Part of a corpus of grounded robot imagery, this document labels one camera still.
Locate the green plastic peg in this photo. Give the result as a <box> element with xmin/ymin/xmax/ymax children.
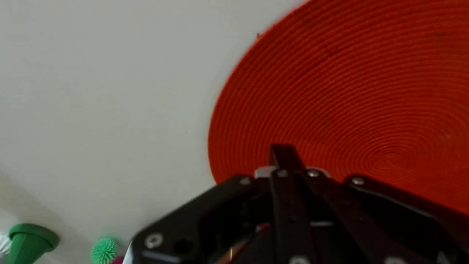
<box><xmin>6</xmin><ymin>223</ymin><xmax>61</xmax><ymax>264</ymax></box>

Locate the green spiky ball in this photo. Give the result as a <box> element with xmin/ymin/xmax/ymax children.
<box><xmin>89</xmin><ymin>236</ymin><xmax>121</xmax><ymax>264</ymax></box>

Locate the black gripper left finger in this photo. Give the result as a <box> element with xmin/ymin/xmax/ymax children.
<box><xmin>121</xmin><ymin>143</ymin><xmax>313</xmax><ymax>264</ymax></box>

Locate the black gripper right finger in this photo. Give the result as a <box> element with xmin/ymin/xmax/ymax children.
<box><xmin>305</xmin><ymin>167</ymin><xmax>469</xmax><ymax>264</ymax></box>

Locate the red round woven mat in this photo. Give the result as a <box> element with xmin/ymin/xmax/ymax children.
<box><xmin>206</xmin><ymin>0</ymin><xmax>469</xmax><ymax>217</ymax></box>

